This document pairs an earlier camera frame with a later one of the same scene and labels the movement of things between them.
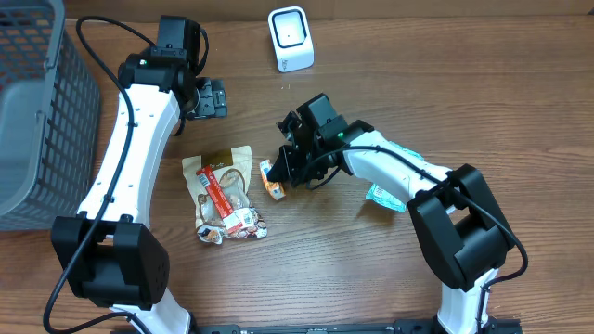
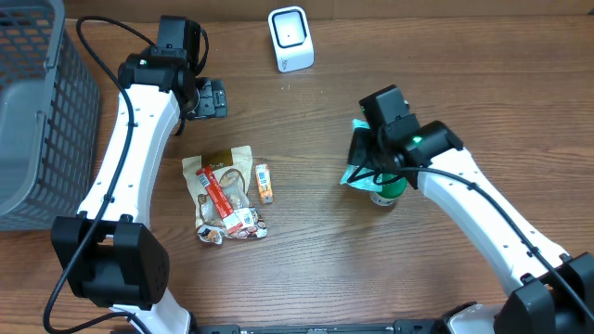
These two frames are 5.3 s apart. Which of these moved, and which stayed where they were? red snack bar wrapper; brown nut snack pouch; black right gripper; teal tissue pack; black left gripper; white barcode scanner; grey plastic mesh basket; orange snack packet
Moved: black right gripper; teal tissue pack; orange snack packet
Stayed: white barcode scanner; brown nut snack pouch; red snack bar wrapper; black left gripper; grey plastic mesh basket
